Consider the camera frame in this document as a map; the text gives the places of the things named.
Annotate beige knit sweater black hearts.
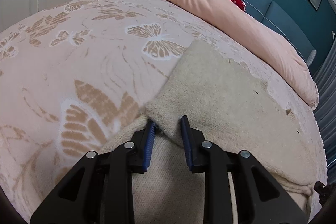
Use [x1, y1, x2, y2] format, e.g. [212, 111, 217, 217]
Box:
[102, 41, 326, 223]

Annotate blue curtain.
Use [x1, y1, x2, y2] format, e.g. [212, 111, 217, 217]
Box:
[313, 42, 335, 167]

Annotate pink butterfly bedspread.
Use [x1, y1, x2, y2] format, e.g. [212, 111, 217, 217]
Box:
[1, 0, 326, 221]

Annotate pink folded duvet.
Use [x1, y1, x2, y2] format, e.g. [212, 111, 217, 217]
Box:
[167, 0, 319, 109]

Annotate teal upholstered headboard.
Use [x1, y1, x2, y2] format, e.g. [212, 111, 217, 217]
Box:
[242, 0, 317, 66]

